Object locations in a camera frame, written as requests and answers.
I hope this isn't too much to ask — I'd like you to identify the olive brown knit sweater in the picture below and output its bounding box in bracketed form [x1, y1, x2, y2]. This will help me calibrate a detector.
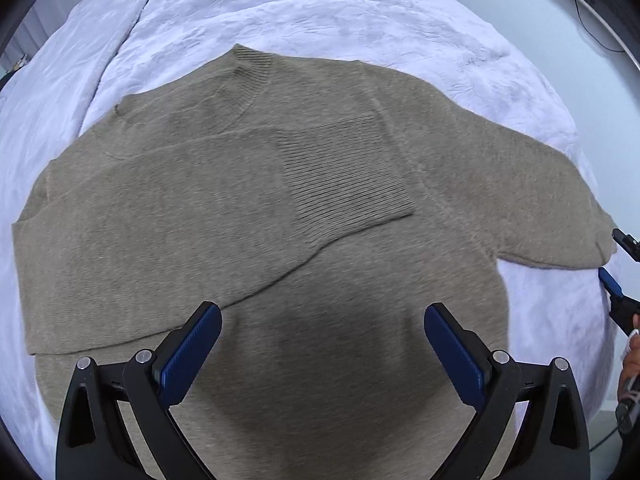
[11, 44, 619, 480]

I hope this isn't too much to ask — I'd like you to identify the thin black cable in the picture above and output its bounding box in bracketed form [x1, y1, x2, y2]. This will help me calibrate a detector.
[573, 0, 627, 54]

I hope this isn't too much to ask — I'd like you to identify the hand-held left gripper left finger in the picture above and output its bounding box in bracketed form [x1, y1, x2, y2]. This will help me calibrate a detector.
[55, 301, 223, 480]

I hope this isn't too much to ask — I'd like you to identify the person's right hand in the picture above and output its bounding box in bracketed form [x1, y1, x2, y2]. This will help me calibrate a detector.
[618, 314, 640, 403]

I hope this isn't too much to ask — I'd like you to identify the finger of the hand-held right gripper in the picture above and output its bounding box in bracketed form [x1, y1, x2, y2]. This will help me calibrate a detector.
[598, 267, 640, 337]
[612, 228, 640, 262]

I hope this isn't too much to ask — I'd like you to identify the lavender plush blanket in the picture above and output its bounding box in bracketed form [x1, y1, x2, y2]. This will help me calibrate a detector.
[0, 0, 627, 480]

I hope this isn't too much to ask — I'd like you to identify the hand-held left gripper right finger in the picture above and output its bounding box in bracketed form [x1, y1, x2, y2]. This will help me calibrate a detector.
[423, 302, 592, 480]

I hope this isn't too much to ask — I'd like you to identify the grey curtain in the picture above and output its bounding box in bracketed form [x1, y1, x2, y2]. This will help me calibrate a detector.
[10, 0, 81, 63]

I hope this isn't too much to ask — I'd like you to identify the dark bedside clutter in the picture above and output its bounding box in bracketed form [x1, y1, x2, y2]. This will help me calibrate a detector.
[0, 51, 32, 92]

